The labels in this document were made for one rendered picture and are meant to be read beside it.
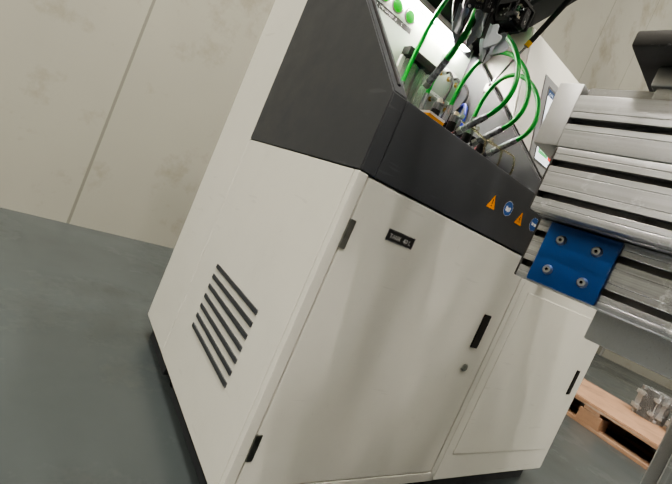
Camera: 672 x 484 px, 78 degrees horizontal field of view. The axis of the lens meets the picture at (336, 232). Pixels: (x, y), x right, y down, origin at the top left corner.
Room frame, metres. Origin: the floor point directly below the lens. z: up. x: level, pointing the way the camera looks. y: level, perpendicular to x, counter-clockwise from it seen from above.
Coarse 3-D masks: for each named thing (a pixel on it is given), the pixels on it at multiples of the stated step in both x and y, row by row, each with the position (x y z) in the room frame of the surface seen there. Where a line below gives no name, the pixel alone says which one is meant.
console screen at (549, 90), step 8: (544, 80) 1.54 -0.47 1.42; (544, 88) 1.53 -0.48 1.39; (552, 88) 1.57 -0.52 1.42; (544, 96) 1.53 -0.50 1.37; (552, 96) 1.57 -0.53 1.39; (544, 104) 1.54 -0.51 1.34; (544, 112) 1.54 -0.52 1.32; (536, 128) 1.51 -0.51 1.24; (536, 152) 1.51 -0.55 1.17; (536, 160) 1.51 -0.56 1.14; (544, 160) 1.55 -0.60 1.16; (544, 168) 1.55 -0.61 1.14
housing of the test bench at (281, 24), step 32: (288, 0) 1.37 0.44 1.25; (288, 32) 1.28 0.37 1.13; (256, 64) 1.41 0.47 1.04; (256, 96) 1.31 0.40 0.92; (224, 128) 1.46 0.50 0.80; (224, 160) 1.35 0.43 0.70; (224, 192) 1.27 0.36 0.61; (192, 224) 1.40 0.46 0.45; (192, 256) 1.30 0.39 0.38; (160, 288) 1.45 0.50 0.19; (160, 320) 1.34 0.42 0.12; (160, 352) 1.34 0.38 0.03
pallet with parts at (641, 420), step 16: (592, 384) 3.53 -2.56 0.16; (592, 400) 2.87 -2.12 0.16; (608, 400) 3.12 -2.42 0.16; (640, 400) 3.07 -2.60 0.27; (656, 400) 2.99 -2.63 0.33; (576, 416) 2.80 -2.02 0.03; (592, 416) 2.72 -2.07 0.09; (608, 416) 2.65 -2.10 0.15; (624, 416) 2.80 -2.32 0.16; (640, 416) 3.04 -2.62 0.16; (656, 416) 2.99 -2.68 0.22; (592, 432) 2.69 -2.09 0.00; (624, 432) 2.87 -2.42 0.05; (640, 432) 2.53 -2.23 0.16; (656, 432) 2.73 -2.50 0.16; (624, 448) 2.56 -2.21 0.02; (640, 448) 2.76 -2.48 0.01; (656, 448) 2.40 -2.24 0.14; (640, 464) 2.43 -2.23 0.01
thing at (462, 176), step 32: (416, 128) 0.83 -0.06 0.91; (384, 160) 0.80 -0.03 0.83; (416, 160) 0.85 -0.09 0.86; (448, 160) 0.90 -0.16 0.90; (480, 160) 0.96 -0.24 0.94; (416, 192) 0.87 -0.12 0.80; (448, 192) 0.93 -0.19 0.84; (480, 192) 0.99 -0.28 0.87; (512, 192) 1.05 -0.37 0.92; (480, 224) 1.01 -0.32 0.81; (512, 224) 1.09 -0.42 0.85
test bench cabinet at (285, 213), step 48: (240, 192) 1.17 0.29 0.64; (288, 192) 0.96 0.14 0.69; (336, 192) 0.81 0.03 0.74; (240, 240) 1.07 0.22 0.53; (288, 240) 0.89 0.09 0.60; (336, 240) 0.79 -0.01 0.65; (192, 288) 1.22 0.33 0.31; (240, 288) 0.99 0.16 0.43; (288, 288) 0.83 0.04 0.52; (192, 336) 1.11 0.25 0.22; (240, 336) 0.91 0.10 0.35; (288, 336) 0.78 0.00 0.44; (192, 384) 1.02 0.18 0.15; (240, 384) 0.85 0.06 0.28; (192, 432) 0.94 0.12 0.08; (240, 432) 0.79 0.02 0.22; (336, 480) 0.96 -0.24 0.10; (384, 480) 1.06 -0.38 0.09
